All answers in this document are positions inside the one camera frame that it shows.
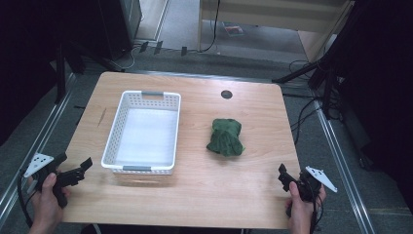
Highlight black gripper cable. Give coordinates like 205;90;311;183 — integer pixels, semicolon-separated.
309;191;325;234
17;174;36;228

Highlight person's left hand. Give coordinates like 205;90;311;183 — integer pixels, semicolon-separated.
29;173;72;234

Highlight red booklet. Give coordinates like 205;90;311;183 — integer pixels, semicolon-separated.
222;21;244;38

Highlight black hanging cable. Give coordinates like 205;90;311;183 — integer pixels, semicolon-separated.
198;0;222;54

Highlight white perforated plastic basket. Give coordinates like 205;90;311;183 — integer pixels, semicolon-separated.
100;90;182;176

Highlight green crumpled cloth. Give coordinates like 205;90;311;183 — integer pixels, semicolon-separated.
206;118;246;158

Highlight light wooden shelf unit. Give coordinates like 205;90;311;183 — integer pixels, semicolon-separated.
197;0;356;63

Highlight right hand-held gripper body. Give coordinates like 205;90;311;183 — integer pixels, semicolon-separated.
293;166;339;203

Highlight aluminium floor rail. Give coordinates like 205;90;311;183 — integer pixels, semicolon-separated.
313;103;378;234
0;72;77;225

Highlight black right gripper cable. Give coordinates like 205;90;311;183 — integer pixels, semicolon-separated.
309;191;325;234

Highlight black floor cables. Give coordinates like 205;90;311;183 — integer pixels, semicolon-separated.
282;58;327;145

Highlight black metal stand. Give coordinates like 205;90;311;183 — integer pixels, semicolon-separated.
272;48;346;121
53;40;126;105

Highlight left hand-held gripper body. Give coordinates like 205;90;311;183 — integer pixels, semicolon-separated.
22;152;69;210

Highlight person's right hand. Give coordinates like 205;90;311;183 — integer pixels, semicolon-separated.
284;180;327;234

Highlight dark cabinet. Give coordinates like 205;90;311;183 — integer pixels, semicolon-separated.
96;0;144;60

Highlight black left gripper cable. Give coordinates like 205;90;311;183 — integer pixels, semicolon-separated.
17;174;36;228

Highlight white floor cable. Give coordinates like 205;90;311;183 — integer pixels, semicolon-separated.
119;45;138;71

